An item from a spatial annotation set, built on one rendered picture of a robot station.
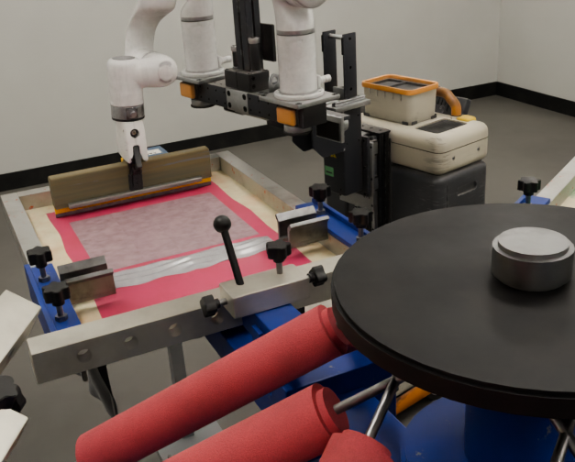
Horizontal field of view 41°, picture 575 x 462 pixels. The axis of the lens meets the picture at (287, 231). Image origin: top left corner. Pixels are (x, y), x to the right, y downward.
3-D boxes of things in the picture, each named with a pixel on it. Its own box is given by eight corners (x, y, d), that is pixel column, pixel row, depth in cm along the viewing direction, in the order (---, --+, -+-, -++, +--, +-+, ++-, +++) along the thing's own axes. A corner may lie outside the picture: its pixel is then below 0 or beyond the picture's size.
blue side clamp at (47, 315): (30, 298, 144) (23, 264, 141) (58, 291, 146) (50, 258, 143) (60, 377, 119) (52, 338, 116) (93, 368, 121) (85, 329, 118)
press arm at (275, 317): (242, 325, 120) (239, 297, 118) (277, 315, 122) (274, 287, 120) (291, 380, 106) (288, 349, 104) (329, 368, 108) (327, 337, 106)
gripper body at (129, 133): (149, 115, 173) (153, 162, 177) (138, 104, 181) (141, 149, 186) (116, 118, 170) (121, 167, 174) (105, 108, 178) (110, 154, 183)
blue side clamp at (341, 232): (296, 231, 165) (294, 201, 162) (316, 226, 167) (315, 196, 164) (370, 287, 140) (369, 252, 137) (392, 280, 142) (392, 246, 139)
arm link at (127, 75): (159, 48, 180) (181, 53, 173) (161, 93, 184) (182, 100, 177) (99, 55, 171) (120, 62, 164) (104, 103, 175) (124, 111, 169)
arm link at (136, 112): (149, 106, 172) (150, 118, 173) (138, 98, 179) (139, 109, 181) (116, 110, 169) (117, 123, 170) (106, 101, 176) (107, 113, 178)
